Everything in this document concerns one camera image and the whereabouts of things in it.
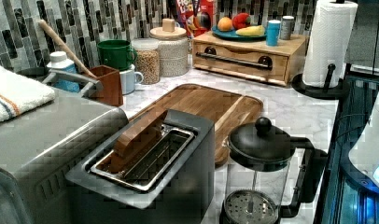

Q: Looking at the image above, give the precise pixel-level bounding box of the white paper towel roll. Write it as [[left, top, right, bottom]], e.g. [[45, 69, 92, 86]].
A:
[[302, 0, 358, 88]]

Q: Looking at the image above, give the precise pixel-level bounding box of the black paper towel holder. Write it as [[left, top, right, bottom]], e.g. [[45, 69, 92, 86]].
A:
[[291, 63, 350, 100]]

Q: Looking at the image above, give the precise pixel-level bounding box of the white striped towel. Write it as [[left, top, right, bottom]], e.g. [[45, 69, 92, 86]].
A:
[[0, 65, 56, 122]]

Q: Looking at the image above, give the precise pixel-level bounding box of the wooden spoon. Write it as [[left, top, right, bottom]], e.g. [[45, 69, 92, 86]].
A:
[[38, 20, 96, 78]]

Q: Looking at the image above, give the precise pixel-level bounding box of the wooden drawer with black handle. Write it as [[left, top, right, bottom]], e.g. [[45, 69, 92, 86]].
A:
[[192, 43, 288, 83]]

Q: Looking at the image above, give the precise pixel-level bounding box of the red bell pepper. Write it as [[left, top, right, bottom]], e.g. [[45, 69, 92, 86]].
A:
[[232, 12, 251, 30]]

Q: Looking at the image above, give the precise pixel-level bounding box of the blue cup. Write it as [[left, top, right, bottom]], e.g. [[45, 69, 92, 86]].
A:
[[266, 20, 281, 47]]

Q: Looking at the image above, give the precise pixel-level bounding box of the white mug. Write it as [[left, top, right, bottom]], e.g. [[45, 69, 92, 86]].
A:
[[119, 64, 144, 95]]

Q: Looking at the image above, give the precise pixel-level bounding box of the white and blue bottle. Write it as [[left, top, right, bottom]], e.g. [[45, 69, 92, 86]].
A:
[[47, 51, 79, 92]]

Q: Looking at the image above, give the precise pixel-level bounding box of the silver toaster oven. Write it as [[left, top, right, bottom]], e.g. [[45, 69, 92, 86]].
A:
[[0, 89, 127, 224]]

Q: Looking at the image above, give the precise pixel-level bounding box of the teal plate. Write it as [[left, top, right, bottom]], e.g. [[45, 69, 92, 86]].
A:
[[211, 26, 266, 41]]

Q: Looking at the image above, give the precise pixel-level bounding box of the wooden toast slice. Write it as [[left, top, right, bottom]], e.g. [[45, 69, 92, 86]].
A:
[[108, 106, 167, 174]]

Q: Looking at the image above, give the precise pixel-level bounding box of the wooden drawer box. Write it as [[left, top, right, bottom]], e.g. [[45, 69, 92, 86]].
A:
[[192, 32, 307, 87]]

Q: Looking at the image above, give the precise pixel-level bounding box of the orange fruit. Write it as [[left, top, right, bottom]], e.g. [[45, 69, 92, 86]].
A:
[[218, 17, 232, 32]]

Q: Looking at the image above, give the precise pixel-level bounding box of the green mug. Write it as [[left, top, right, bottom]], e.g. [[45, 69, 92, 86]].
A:
[[97, 39, 137, 71]]

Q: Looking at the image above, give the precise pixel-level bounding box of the black glass french press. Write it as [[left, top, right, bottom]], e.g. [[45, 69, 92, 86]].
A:
[[219, 117, 328, 224]]

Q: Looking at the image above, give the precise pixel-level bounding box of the brown wooden utensil holder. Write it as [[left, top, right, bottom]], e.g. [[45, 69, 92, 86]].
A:
[[90, 65, 123, 106]]

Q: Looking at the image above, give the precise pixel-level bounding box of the red cereal box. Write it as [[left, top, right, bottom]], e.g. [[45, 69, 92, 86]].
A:
[[175, 0, 214, 38]]

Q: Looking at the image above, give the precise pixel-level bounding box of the grey metal shaker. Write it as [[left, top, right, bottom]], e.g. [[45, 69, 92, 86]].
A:
[[280, 16, 294, 40]]

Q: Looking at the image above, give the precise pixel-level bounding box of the yellow banana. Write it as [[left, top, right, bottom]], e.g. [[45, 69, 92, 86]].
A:
[[235, 25, 265, 36]]

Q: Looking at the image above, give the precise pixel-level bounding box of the grey toaster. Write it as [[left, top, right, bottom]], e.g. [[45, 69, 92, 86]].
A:
[[66, 109, 215, 224]]

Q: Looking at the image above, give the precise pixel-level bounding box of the wooden cutting board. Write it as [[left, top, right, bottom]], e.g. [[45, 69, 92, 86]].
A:
[[130, 84, 263, 167]]

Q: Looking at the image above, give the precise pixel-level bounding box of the glass jar of grains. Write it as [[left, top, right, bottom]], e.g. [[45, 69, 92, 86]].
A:
[[132, 38, 160, 85]]

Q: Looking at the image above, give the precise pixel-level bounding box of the white ceramic canister wooden lid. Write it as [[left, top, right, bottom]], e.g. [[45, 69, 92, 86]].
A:
[[150, 19, 189, 77]]

